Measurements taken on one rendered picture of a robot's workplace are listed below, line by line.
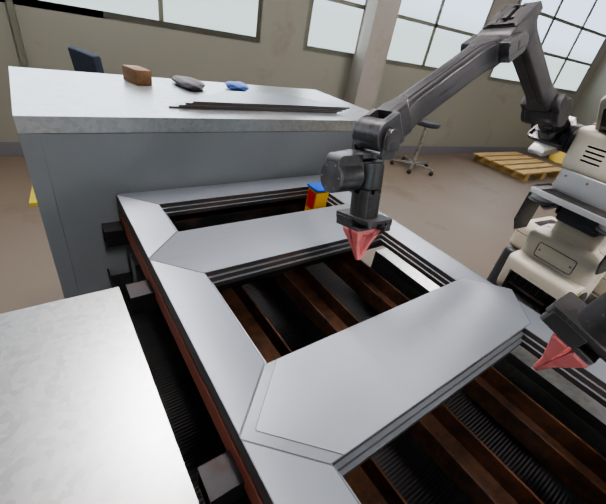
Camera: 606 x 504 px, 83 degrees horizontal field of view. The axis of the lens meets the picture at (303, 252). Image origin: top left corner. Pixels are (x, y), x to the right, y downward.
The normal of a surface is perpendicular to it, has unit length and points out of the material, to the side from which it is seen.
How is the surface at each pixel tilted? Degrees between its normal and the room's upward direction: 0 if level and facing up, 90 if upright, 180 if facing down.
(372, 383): 0
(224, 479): 0
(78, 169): 90
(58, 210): 90
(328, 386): 0
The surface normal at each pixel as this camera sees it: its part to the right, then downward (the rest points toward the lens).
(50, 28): 0.47, 0.55
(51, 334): 0.16, -0.82
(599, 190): -0.87, 0.14
